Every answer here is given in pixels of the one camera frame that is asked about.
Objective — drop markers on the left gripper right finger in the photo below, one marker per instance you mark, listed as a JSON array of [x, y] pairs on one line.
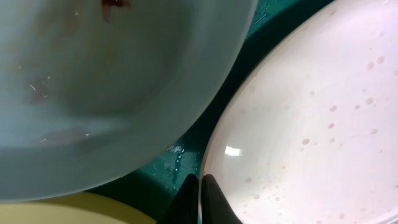
[[214, 205]]

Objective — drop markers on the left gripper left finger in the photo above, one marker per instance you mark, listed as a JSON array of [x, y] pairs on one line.
[[184, 207]]

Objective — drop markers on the white plate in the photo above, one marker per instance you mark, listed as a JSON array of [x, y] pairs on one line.
[[311, 134]]

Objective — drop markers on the light blue plate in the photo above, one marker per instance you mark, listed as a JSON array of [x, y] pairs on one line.
[[92, 90]]

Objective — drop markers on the teal plastic tray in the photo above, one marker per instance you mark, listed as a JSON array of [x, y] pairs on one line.
[[152, 188]]

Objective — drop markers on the yellow plate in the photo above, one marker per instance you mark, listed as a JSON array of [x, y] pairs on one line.
[[80, 208]]

